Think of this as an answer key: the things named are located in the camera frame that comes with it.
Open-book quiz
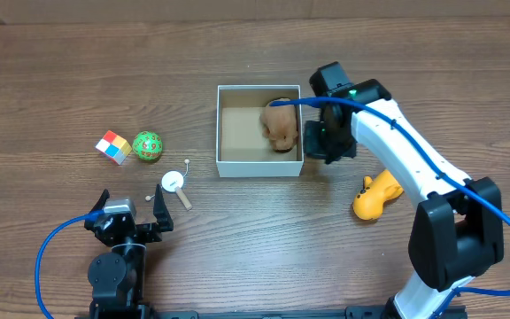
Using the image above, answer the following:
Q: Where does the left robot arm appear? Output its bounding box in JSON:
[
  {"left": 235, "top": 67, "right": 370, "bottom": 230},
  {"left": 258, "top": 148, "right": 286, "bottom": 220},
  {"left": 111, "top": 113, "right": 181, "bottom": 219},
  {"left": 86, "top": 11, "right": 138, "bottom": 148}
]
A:
[{"left": 84, "top": 185, "right": 174, "bottom": 319}]

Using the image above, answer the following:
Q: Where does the white cardboard box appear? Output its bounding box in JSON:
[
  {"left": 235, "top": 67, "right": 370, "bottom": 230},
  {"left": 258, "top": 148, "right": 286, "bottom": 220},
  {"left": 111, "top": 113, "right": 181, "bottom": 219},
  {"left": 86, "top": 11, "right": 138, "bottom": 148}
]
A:
[{"left": 215, "top": 85, "right": 305, "bottom": 177}]

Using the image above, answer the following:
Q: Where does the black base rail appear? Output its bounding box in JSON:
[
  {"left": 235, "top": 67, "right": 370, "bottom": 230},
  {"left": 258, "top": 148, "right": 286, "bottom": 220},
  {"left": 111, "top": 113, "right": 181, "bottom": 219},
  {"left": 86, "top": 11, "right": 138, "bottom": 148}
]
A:
[{"left": 75, "top": 306, "right": 468, "bottom": 319}]

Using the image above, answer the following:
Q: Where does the green numbered ball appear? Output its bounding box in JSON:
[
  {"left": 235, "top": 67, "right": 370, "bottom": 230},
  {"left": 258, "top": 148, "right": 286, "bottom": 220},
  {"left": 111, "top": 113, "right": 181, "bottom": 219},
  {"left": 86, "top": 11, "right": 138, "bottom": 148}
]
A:
[{"left": 132, "top": 131, "right": 163, "bottom": 161}]

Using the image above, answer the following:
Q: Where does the multicoloured cube puzzle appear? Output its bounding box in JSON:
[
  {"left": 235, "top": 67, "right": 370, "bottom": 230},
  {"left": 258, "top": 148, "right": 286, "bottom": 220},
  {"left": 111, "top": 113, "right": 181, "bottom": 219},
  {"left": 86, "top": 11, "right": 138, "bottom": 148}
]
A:
[{"left": 95, "top": 130, "right": 132, "bottom": 165}]

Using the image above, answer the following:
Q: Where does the left blue cable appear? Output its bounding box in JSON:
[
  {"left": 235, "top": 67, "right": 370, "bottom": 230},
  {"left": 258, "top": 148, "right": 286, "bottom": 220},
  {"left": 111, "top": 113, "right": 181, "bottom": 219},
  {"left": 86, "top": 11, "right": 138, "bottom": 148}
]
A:
[{"left": 34, "top": 209, "right": 105, "bottom": 319}]

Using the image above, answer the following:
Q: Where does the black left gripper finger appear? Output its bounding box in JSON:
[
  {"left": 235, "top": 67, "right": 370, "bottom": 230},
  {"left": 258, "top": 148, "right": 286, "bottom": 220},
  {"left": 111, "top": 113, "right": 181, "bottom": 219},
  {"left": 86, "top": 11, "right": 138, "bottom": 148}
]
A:
[
  {"left": 153, "top": 184, "right": 174, "bottom": 232},
  {"left": 88, "top": 189, "right": 110, "bottom": 217}
]

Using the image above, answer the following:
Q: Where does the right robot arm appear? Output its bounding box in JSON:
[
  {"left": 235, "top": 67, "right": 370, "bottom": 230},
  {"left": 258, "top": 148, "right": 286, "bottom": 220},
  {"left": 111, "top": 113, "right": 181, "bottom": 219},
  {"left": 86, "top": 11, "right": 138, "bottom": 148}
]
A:
[{"left": 304, "top": 62, "right": 504, "bottom": 318}]

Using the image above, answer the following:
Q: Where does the brown plush toy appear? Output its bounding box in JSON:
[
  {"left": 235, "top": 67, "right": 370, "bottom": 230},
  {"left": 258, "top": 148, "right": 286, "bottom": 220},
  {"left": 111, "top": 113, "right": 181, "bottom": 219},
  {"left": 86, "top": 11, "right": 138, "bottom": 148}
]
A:
[{"left": 259, "top": 102, "right": 298, "bottom": 152}]

